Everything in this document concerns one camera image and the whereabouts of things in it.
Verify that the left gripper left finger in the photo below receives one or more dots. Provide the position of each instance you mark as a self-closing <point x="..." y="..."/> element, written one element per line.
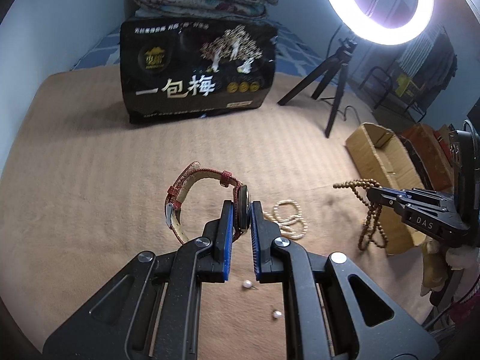
<point x="150" y="308"/>

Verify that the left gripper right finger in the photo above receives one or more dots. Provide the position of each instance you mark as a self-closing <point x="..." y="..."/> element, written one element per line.
<point x="332" y="309"/>

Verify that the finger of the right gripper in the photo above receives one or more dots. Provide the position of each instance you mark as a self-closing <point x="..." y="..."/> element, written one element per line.
<point x="415" y="196"/>
<point x="440" y="223"/>

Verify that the red strap wristwatch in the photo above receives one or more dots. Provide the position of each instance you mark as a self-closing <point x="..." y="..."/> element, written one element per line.
<point x="194" y="173"/>

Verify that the white gloved right hand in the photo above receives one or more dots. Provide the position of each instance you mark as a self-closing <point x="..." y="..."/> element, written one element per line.
<point x="439" y="260"/>

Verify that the cardboard box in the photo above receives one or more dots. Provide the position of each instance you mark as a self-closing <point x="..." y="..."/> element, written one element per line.
<point x="379" y="154"/>

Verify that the black metal rack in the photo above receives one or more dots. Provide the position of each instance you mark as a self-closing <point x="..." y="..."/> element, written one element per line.
<point x="393" y="91"/>

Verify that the black tripod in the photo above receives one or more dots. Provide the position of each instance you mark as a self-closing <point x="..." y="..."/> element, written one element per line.
<point x="335" y="65"/>

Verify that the black snack bag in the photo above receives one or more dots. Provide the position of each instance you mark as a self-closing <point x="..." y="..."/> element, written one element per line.
<point x="174" y="68"/>

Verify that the ring light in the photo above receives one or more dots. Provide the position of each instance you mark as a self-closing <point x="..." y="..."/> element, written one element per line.
<point x="364" y="26"/>

